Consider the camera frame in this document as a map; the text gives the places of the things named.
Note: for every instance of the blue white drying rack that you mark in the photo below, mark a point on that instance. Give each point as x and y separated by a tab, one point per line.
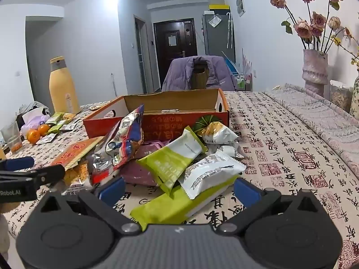
230	65

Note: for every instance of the pink snack packet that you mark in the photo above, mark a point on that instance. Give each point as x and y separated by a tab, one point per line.
140	173

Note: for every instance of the silver blue red snack bag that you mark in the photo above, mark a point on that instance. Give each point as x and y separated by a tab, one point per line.
123	140

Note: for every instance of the green white bottle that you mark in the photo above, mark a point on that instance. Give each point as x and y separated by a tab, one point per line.
240	84

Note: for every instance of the yellow blossom branch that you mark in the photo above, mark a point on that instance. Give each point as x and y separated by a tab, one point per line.
354	61

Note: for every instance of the small white packet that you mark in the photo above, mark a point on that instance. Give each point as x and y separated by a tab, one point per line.
46	139

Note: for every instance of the dried rose bouquet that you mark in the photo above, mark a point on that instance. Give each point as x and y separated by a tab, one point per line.
303	29

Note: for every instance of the plain green snack packet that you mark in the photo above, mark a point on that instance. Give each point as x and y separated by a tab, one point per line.
168	210

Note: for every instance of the clear glass cup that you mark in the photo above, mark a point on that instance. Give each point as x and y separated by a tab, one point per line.
11	137

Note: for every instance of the pink textured vase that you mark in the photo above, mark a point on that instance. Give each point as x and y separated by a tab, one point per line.
315	72

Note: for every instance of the metal storage cart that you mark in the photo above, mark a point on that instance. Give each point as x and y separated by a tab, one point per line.
246	82

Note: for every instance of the small yellow packet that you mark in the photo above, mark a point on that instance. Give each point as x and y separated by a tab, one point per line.
69	116

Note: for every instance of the folded white umbrella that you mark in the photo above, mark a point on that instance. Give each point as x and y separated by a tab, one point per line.
230	28

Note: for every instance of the white paper notice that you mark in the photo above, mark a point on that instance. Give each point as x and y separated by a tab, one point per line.
172	39

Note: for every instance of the glass storage jar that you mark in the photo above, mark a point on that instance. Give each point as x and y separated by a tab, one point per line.
340	98

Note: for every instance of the orange fruit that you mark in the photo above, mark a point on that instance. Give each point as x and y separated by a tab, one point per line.
33	136
44	129

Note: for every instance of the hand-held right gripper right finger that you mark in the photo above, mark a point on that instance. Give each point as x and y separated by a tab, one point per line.
246	192

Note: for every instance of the orange red snack packet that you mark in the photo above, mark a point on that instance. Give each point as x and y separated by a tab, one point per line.
75	151

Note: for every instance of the green and white snack packet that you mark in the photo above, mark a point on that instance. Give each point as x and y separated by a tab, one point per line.
168	162

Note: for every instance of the yellow orange snack packet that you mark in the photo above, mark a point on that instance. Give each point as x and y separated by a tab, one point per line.
78	173

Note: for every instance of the clear plastic bag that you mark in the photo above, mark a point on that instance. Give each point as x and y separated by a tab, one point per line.
214	20

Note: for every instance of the white purple plastic bag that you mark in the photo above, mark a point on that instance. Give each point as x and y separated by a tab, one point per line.
35	119

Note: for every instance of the glass inner door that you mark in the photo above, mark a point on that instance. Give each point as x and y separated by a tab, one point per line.
141	56

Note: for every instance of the pink quilted blanket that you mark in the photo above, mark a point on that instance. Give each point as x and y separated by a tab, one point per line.
322	117

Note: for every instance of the orange cardboard box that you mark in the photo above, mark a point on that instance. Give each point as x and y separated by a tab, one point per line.
174	122

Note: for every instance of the yellow black box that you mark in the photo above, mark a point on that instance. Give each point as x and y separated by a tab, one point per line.
219	8

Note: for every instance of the wooden chair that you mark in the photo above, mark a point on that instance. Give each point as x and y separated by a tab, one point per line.
199	80

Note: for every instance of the grey refrigerator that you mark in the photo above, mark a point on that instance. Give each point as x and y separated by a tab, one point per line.
218	39

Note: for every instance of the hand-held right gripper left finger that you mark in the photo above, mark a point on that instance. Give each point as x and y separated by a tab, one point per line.
112	192

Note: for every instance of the wall picture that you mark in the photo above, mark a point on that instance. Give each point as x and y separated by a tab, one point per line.
240	4

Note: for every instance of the white and yellow snack packet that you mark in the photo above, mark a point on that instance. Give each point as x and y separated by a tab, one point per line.
221	133

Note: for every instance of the dark brown entrance door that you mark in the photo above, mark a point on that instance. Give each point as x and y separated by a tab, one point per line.
174	56

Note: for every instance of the green patterned vase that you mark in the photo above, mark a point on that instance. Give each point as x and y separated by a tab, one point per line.
356	98

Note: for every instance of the flat yellow wrapper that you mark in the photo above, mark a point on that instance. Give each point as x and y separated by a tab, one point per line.
96	107

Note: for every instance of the purple puffer jacket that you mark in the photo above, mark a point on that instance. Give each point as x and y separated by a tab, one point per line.
182	72

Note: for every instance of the yellow bottle with grey cap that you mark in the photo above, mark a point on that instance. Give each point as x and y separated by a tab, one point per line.
64	89

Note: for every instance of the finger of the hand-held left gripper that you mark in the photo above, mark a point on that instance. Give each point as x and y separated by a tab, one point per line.
16	163
50	173

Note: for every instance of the small green packet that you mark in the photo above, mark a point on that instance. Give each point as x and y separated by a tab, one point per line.
55	118
57	127

